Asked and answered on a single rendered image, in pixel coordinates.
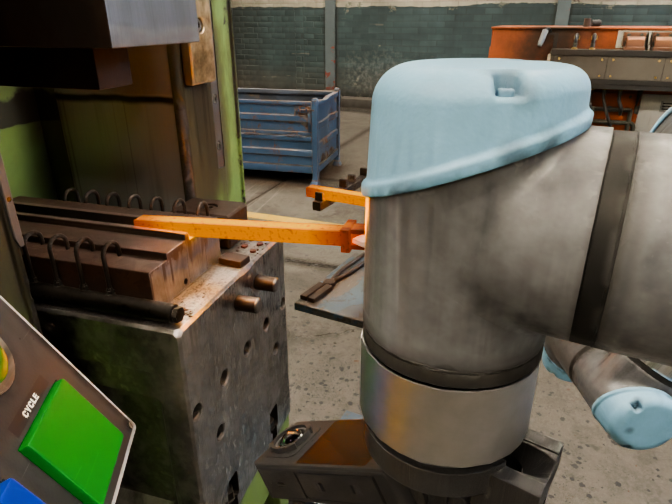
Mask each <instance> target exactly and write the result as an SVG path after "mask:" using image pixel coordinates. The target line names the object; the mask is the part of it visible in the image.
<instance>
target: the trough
mask: <svg viewBox="0 0 672 504"><path fill-rule="evenodd" d="M14 206H15V210H16V212H22V213H30V214H39V215H47V216H56V217H64V218H73V219H81V220H90V221H98V222H106V223H115V224H123V225H132V226H134V221H133V220H135V219H137V217H129V216H120V215H111V214H102V213H93V212H84V211H76V210H67V209H58V208H49V207H40V206H32V205H23V204H14Z"/></svg>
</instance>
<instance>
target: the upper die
mask: <svg viewBox="0 0 672 504"><path fill-rule="evenodd" d="M199 41H200V40H199V30H198V19H197V9H196V0H0V47H40V48H98V49H116V48H129V47H142V46H155V45H168V44H181V43H194V42H199Z"/></svg>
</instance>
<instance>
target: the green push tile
mask: <svg viewBox="0 0 672 504"><path fill-rule="evenodd" d="M123 437H124V435H123V433H122V432H121V431H120V430H119V429H118V428H117V427H116V426H114V425H113V424H112V423H111V422H110V421H109V420H108V419H107V418H106V417H105V416H104V415H103V414H102V413H100V412H99V411H98V410H97V409H96V408H95V407H94V406H93V405H92V404H91V403H90V402H89V401H88V400H86V399H85V398H84V397H83V396H82V395H81V394H80V393H79V392H78V391H77V390H76V389H75V388H74V387H72V386H71V385H70V384H69V383H68V382H67V381H66V380H65V379H60V380H58V381H57V382H55V383H53V385H52V387H51V389H50V391H49V393H48V395H47V396H46V398H45V400H44V402H43V404H42V406H41V408H40V409H39V411H38V413H37V415H36V417H35V419H34V421H33V422H32V424H31V426H30V428H29V430H28V432H27V434H26V436H25V437H24V439H23V441H22V443H21V445H20V447H19V449H18V451H19V452H20V453H21V454H23V455H24V456H25V457H26V458H28V459H29V460H30V461H31V462H33V463H34V464H35V465H36V466H37V467H39V468H40V469H41V470H42V471H44V472H45V473H46V474H47V475H49V476H50V477H51V478H52V479H54V480H55V481H56V482H57V483H59V484H60V485H61V486H62V487H63V488H65V489H66V490H67V491H68V492H70V493H71V494H72V495H73V496H75V497H76V498H77V499H78V500H80V501H81V502H82V503H83V504H104V500H105V497H106V494H107V490H108V487H109V484H110V481H111V477H112V474H113V471H114V467H115V464H116V461H117V457H118V454H119V451H120V447H121V444H122V441H123Z"/></svg>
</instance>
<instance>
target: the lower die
mask: <svg viewBox="0 0 672 504"><path fill-rule="evenodd" d="M13 202H14V204H23V205H32V206H40V207H49V208H58V209H67V210H76V211H84V212H93V213H102V214H111V215H120V216H129V217H137V218H138V217H140V216H142V215H161V216H180V217H199V218H217V217H210V216H201V215H199V216H196V215H192V214H183V213H172V212H164V211H155V210H146V209H136V208H127V207H118V206H109V205H108V206H106V205H99V204H90V203H81V202H72V201H63V200H53V199H44V198H35V197H26V196H18V197H15V198H13ZM16 213H17V217H18V221H19V225H20V229H21V233H22V236H23V237H24V235H25V234H26V233H27V232H28V231H31V230H37V231H39V232H41V233H42V235H43V237H44V240H45V243H44V244H42V245H41V244H40V240H39V237H38V236H37V235H36V234H33V235H31V236H30V237H29V238H28V240H27V248H28V252H29V256H30V260H31V264H32V268H33V271H34V275H35V276H36V277H37V280H38V281H39V282H42V283H49V284H54V283H53V282H54V280H55V279H54V275H53V271H52V267H51V263H50V259H49V255H48V250H47V245H48V241H49V239H50V238H51V237H52V236H53V235H54V234H57V233H62V234H64V235H65V236H66V237H67V238H68V240H69V244H70V249H68V250H66V248H65V244H64V241H63V239H62V238H57V239H56V240H55V241H54V242H53V245H52V249H53V254H54V258H55V262H56V267H57V271H58V275H59V279H60V280H61V281H62V284H63V285H64V286H67V287H74V288H79V286H80V279H79V275H78V270H77V266H76V261H75V257H74V246H75V243H76V242H77V240H78V239H80V238H82V237H89V238H91V239H92V240H93V242H94V245H95V251H93V252H92V251H91V249H90V245H89V243H88V242H87V241H84V242H82V243H81V245H80V247H79V257H80V261H81V266H82V270H83V275H84V280H85V283H86V284H87V285H88V289H90V290H92V291H97V292H102V293H106V288H107V285H106V280H105V276H104V271H103V266H102V260H101V250H102V247H103V245H104V244H105V243H106V242H107V241H109V240H115V241H117V242H118V243H119V245H120V247H121V252H122V255H121V256H117V252H116V247H115V246H114V245H110V246H109V247H108V248H107V251H106V260H107V265H108V270H109V276H110V280H111V286H112V287H113V289H114V291H115V293H116V294H118V295H124V296H130V297H135V298H141V299H149V300H155V301H162V302H170V301H171V300H172V299H173V298H174V297H175V296H177V295H178V294H179V293H180V292H181V291H183V290H184V289H185V288H186V287H187V286H189V285H190V283H192V282H193V281H194V280H195V279H197V278H198V277H199V276H200V275H201V274H203V273H204V272H205V271H206V270H207V269H209V268H210V267H211V266H212V265H213V264H214V263H216V262H217V261H218V260H219V259H218V258H219V257H220V256H221V252H220V242H219V238H207V237H193V238H192V239H190V240H189V235H188V232H183V231H174V230H166V229H157V228H149V227H140V226H132V225H123V224H115V223H106V222H98V221H90V220H81V219H73V218H64V217H56V216H47V215H39V214H30V213H22V212H16ZM185 278H187V280H188V282H187V284H186V285H185V284H184V280H185Z"/></svg>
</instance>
